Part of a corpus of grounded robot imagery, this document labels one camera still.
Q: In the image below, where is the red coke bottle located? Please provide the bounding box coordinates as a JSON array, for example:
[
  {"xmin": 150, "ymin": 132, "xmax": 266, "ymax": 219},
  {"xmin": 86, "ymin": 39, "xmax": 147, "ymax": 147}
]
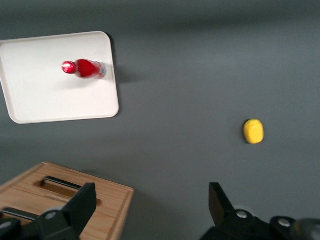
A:
[{"xmin": 61, "ymin": 58, "xmax": 108, "ymax": 81}]

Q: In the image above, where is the black metal drawer handle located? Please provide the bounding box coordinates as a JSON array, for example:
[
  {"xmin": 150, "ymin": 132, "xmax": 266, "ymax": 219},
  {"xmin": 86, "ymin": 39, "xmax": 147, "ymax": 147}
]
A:
[
  {"xmin": 0, "ymin": 207, "xmax": 39, "ymax": 222},
  {"xmin": 39, "ymin": 176, "xmax": 85, "ymax": 191}
]

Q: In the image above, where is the wooden drawer cabinet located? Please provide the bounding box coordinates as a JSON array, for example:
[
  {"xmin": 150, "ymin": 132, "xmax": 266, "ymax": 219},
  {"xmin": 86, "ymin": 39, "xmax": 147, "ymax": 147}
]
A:
[{"xmin": 0, "ymin": 161, "xmax": 135, "ymax": 240}]

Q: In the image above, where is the yellow lemon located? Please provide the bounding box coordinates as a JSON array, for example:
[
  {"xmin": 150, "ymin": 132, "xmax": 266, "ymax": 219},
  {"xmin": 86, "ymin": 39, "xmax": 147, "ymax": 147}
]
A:
[{"xmin": 243, "ymin": 119, "xmax": 265, "ymax": 145}]

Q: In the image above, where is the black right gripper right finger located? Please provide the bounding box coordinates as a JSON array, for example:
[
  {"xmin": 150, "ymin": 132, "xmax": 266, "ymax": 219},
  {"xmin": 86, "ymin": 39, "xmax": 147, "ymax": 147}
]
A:
[{"xmin": 199, "ymin": 182, "xmax": 313, "ymax": 240}]

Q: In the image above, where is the cream rectangular tray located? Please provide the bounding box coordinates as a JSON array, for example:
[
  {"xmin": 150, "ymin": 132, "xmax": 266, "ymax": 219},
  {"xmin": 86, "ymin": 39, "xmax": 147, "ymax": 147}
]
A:
[{"xmin": 0, "ymin": 30, "xmax": 120, "ymax": 125}]

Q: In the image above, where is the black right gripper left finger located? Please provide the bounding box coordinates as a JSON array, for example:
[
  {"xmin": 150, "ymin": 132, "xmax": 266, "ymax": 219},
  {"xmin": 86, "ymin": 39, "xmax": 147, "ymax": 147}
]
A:
[{"xmin": 0, "ymin": 182, "xmax": 97, "ymax": 240}]

